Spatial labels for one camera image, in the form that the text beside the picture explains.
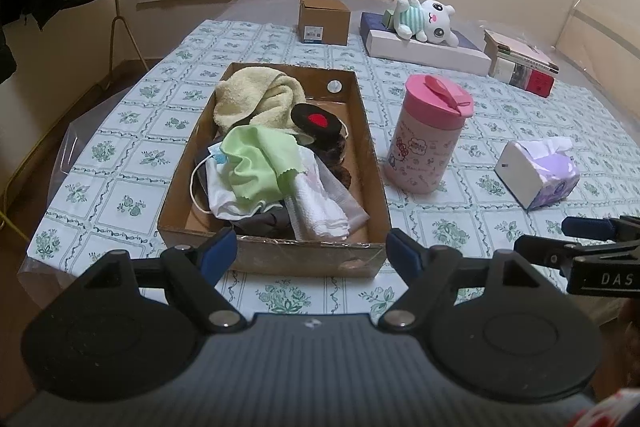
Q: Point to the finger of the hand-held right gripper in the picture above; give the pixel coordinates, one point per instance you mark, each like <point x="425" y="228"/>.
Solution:
<point x="545" y="249"/>
<point x="585" y="226"/>

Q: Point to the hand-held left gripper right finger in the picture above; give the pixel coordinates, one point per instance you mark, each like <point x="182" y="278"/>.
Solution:
<point x="402" y="252"/>

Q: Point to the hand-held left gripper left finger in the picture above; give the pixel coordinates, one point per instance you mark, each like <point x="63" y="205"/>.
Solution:
<point x="220" y="252"/>

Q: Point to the clear plastic packet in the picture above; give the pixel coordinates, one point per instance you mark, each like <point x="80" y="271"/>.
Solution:
<point x="350" y="202"/>

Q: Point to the green cloth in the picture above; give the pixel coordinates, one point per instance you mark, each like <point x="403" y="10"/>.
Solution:
<point x="255" y="162"/>

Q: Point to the brown hair scrunchie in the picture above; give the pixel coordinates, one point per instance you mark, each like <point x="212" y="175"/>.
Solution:
<point x="340" y="157"/>

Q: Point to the white purple print cloth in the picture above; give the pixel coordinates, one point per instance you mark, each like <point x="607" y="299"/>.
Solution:
<point x="310" y="164"/>

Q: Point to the black pad with red spot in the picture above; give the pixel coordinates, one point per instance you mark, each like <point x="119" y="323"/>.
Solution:
<point x="315" y="122"/>

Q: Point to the yellow towel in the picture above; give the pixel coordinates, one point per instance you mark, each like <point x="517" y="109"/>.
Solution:
<point x="245" y="97"/>

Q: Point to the floral tablecloth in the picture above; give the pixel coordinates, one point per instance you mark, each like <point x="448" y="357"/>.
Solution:
<point x="450" y="217"/>

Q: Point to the purple tissue pack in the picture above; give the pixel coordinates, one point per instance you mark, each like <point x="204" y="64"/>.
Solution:
<point x="545" y="177"/>

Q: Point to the pink lidded cup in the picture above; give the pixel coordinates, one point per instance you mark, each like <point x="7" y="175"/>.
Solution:
<point x="425" y="147"/>

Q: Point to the red white boxed book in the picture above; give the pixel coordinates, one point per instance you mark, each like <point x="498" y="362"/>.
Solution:
<point x="530" y="82"/>

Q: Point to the clear plastic sheet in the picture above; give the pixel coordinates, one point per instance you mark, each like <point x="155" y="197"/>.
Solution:
<point x="75" y="142"/>

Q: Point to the flat white blue box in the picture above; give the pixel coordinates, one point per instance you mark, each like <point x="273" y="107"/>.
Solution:
<point x="430" y="54"/>

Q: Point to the white plush bunny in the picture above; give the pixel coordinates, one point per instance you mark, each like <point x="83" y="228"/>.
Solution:
<point x="430" y="19"/>

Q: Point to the small green box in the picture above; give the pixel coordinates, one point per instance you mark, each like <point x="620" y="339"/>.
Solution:
<point x="390" y="18"/>

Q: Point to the small closed cardboard box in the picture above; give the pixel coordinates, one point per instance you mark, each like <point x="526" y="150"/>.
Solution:
<point x="325" y="19"/>

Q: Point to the coat rack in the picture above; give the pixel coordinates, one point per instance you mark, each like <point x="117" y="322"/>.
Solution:
<point x="117" y="27"/>

